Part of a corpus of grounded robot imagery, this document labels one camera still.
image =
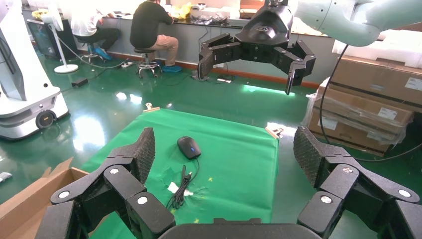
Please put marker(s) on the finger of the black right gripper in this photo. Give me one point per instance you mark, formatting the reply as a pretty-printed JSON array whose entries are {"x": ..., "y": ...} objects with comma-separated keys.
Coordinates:
[
  {"x": 296, "y": 62},
  {"x": 221, "y": 51}
]

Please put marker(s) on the person in white shirt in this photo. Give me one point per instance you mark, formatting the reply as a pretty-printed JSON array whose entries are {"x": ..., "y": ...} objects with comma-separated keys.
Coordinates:
[{"x": 84, "y": 23}]

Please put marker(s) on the green table cloth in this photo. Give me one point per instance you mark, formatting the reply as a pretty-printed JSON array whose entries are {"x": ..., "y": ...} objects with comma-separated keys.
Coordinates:
[{"x": 230, "y": 171}]

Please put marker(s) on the pale right robot arm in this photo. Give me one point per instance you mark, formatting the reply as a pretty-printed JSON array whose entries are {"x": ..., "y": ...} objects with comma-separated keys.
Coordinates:
[{"x": 346, "y": 19}]

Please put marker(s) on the black swivel stool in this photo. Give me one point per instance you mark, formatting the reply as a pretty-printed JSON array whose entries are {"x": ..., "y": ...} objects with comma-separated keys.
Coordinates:
[
  {"x": 88, "y": 49},
  {"x": 146, "y": 62}
]

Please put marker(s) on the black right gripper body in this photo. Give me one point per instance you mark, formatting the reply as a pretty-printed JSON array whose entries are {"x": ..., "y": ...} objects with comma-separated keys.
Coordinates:
[{"x": 263, "y": 33}]

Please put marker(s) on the white stand base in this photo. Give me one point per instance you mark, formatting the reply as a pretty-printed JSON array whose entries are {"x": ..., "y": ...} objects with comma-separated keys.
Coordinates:
[{"x": 61, "y": 49}]

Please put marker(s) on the person in black shirt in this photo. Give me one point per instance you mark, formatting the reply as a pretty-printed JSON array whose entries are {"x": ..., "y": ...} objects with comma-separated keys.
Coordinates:
[{"x": 146, "y": 23}]

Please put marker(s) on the large flat cardboard box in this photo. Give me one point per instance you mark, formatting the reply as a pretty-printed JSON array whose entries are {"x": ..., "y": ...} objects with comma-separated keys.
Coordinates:
[
  {"x": 372, "y": 77},
  {"x": 359, "y": 107},
  {"x": 346, "y": 133}
]

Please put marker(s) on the open brown cardboard box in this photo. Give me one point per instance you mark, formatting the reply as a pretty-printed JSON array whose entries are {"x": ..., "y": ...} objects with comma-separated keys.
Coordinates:
[{"x": 26, "y": 204}]

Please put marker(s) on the white power strip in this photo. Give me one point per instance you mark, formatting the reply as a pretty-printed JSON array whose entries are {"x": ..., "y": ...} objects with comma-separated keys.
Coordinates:
[{"x": 127, "y": 64}]

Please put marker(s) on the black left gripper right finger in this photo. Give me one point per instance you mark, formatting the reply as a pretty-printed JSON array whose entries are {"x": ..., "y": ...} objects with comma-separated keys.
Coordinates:
[{"x": 343, "y": 184}]

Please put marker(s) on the white wheeled robot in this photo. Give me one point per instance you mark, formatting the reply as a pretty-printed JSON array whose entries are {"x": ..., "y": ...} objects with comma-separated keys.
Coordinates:
[{"x": 23, "y": 99}]

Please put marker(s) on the yellow plastic bag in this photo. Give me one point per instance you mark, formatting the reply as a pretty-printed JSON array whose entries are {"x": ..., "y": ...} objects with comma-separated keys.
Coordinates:
[{"x": 181, "y": 10}]

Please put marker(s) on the black cabinet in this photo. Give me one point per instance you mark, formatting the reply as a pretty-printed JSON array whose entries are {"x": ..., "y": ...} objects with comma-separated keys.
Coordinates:
[{"x": 41, "y": 38}]

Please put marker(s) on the metal binder clip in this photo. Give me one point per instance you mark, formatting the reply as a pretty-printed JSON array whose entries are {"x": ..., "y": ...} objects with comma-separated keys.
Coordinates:
[
  {"x": 274, "y": 132},
  {"x": 151, "y": 107}
]

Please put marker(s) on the long grey workbench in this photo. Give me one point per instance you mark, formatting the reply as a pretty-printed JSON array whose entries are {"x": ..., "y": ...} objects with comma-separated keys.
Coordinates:
[{"x": 191, "y": 43}]

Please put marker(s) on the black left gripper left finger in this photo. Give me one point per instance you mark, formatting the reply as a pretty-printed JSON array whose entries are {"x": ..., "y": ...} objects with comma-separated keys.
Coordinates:
[{"x": 115, "y": 184}]

